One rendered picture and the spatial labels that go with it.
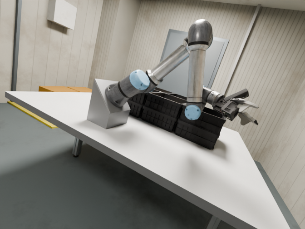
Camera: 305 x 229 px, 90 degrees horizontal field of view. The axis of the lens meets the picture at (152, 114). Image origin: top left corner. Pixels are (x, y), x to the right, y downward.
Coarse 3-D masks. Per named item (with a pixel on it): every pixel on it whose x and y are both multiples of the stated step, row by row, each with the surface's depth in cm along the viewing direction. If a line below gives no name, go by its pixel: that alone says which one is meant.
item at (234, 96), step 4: (236, 92) 75; (240, 92) 74; (244, 92) 73; (248, 92) 74; (228, 96) 77; (232, 96) 75; (236, 96) 74; (240, 96) 75; (244, 96) 74; (248, 96) 76; (224, 100) 77; (228, 100) 76
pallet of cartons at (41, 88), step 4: (40, 88) 238; (44, 88) 236; (48, 88) 240; (52, 88) 247; (56, 88) 254; (60, 88) 262; (64, 88) 270; (68, 88) 277; (72, 88) 286; (76, 88) 296; (80, 88) 306; (84, 88) 318; (88, 88) 328; (84, 92) 284; (88, 92) 292
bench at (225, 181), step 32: (32, 96) 103; (64, 96) 124; (64, 128) 80; (96, 128) 85; (128, 128) 98; (160, 128) 117; (224, 128) 189; (128, 160) 66; (160, 160) 72; (192, 160) 81; (224, 160) 94; (192, 192) 57; (224, 192) 62; (256, 192) 70; (256, 224) 51
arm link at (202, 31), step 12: (192, 24) 73; (204, 24) 69; (192, 36) 70; (204, 36) 68; (192, 48) 71; (204, 48) 70; (192, 60) 72; (204, 60) 72; (192, 72) 73; (192, 84) 73; (192, 96) 74; (192, 108) 73
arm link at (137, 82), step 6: (132, 72) 85; (138, 72) 84; (126, 78) 85; (132, 78) 82; (138, 78) 82; (144, 78) 86; (120, 84) 86; (126, 84) 84; (132, 84) 83; (138, 84) 82; (144, 84) 84; (126, 90) 85; (132, 90) 85; (138, 90) 86; (144, 90) 92; (132, 96) 91
